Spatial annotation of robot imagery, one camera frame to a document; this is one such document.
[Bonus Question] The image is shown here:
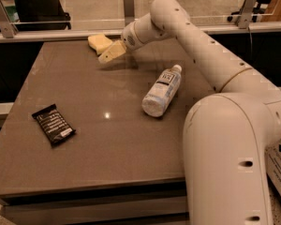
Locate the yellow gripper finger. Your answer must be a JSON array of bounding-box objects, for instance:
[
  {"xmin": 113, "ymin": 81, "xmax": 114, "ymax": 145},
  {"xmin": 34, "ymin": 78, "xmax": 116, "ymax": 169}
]
[{"xmin": 98, "ymin": 40, "xmax": 126, "ymax": 64}]

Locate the yellow sponge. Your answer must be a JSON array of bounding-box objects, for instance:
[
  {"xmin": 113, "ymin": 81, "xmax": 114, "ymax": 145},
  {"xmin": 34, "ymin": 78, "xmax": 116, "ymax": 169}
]
[{"xmin": 88, "ymin": 34, "xmax": 112, "ymax": 55}]

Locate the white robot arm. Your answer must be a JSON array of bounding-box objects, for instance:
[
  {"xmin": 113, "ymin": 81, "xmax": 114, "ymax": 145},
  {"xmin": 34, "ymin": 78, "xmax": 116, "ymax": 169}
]
[{"xmin": 99, "ymin": 0, "xmax": 281, "ymax": 225}]

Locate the black rxbar chocolate wrapper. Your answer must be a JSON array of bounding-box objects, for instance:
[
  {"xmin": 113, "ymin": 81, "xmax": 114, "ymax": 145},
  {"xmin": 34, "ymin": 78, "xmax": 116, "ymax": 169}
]
[{"xmin": 32, "ymin": 104, "xmax": 76, "ymax": 146}]

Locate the clear plastic water bottle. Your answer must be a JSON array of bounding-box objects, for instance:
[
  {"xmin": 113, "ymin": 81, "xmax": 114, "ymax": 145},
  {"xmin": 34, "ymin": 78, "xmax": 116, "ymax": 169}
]
[{"xmin": 141, "ymin": 65, "xmax": 182, "ymax": 117}]

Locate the black cabinet behind glass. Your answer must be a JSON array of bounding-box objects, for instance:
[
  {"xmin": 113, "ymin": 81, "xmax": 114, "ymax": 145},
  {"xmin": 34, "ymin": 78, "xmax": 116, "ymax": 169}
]
[{"xmin": 14, "ymin": 0, "xmax": 71, "ymax": 31}]

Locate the glass barrier panel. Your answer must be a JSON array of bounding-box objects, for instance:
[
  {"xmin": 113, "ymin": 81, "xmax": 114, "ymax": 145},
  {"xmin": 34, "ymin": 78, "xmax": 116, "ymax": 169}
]
[{"xmin": 0, "ymin": 0, "xmax": 281, "ymax": 28}]

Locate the white printed sign board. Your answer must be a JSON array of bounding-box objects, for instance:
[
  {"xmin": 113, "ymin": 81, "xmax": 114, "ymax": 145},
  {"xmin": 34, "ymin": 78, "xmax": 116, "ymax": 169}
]
[{"xmin": 265, "ymin": 131, "xmax": 281, "ymax": 212}]

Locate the middle metal glass bracket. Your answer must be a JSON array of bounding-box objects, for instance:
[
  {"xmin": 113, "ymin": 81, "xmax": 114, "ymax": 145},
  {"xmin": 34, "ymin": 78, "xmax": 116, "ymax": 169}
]
[{"xmin": 123, "ymin": 0, "xmax": 135, "ymax": 25}]

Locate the metal glass bracket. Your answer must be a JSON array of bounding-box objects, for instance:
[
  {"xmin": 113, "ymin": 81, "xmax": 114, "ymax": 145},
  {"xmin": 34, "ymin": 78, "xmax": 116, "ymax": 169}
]
[
  {"xmin": 123, "ymin": 0, "xmax": 135, "ymax": 25},
  {"xmin": 0, "ymin": 0, "xmax": 18, "ymax": 38},
  {"xmin": 236, "ymin": 0, "xmax": 257, "ymax": 29}
]

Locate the left metal glass bracket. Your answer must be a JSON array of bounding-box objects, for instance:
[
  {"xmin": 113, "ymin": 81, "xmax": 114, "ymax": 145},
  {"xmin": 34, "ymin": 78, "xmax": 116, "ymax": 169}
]
[{"xmin": 0, "ymin": 0, "xmax": 18, "ymax": 38}]

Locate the right metal glass bracket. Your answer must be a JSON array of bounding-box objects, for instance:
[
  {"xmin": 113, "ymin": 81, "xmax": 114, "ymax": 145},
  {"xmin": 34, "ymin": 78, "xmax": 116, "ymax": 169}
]
[{"xmin": 236, "ymin": 0, "xmax": 257, "ymax": 29}]

